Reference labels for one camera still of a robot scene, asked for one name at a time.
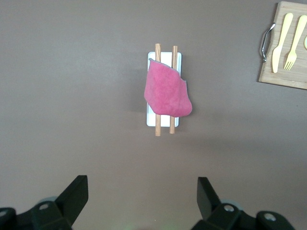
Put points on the yellow fork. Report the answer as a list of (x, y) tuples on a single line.
[(290, 57)]

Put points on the yellow knife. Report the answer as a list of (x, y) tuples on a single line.
[(275, 60)]

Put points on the lemon slice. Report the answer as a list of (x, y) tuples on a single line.
[(306, 42)]

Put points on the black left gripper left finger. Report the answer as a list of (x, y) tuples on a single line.
[(69, 198)]

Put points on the pink cloth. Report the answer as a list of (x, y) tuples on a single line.
[(165, 91)]

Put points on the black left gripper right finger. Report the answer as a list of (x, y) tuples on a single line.
[(207, 198)]

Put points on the white rectangular rack tray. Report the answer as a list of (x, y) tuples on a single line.
[(165, 57)]

